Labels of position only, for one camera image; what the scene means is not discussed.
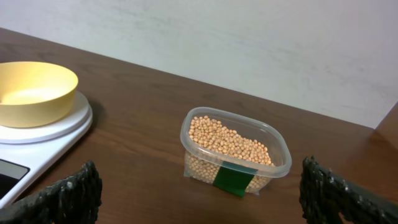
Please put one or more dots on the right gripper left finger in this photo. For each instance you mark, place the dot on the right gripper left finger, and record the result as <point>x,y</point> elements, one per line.
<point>75,200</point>

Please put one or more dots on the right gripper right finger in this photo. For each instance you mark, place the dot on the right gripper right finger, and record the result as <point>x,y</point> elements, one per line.
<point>328,198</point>

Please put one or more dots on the white digital kitchen scale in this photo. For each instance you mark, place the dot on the white digital kitchen scale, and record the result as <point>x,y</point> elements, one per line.
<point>26,153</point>

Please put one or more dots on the yellow plastic bowl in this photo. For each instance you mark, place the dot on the yellow plastic bowl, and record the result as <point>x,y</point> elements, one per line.
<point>35,93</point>

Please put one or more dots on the green tape label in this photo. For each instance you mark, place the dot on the green tape label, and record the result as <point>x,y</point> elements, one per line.
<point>234,178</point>

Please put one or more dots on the pile of soybeans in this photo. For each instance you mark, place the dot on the pile of soybeans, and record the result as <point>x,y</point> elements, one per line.
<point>211,134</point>

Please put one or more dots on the clear plastic container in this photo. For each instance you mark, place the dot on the clear plastic container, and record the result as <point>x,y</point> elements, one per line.
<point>248,128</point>

